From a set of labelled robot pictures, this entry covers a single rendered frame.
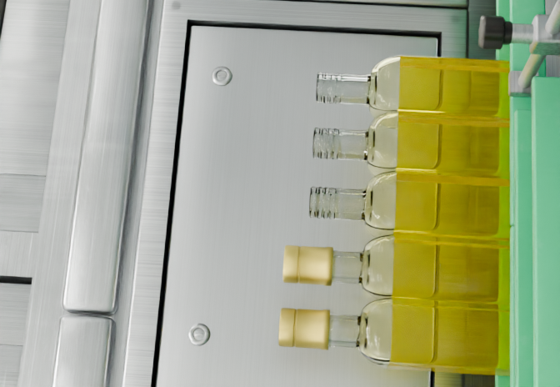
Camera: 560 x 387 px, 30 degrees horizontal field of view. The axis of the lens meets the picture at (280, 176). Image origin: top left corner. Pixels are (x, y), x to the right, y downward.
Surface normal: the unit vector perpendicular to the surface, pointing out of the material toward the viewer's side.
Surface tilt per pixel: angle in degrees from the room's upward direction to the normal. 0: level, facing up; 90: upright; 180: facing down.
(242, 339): 90
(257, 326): 90
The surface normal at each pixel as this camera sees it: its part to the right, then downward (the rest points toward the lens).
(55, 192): -0.03, -0.30
